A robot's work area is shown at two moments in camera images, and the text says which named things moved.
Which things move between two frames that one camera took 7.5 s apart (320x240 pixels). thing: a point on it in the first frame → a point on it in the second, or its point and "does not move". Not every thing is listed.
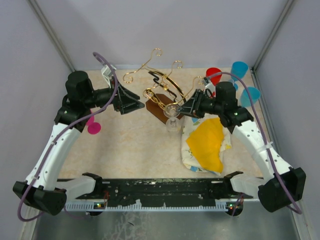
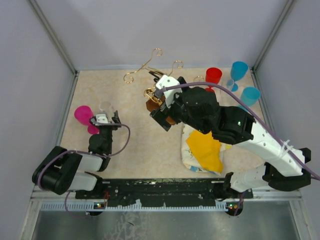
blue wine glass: [254, 93] does not move
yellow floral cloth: [203, 141] does not move
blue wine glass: [238, 68] does not move
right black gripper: [192, 106] → [160, 115]
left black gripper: [126, 101] → [116, 118]
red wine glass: [214, 79] does not move
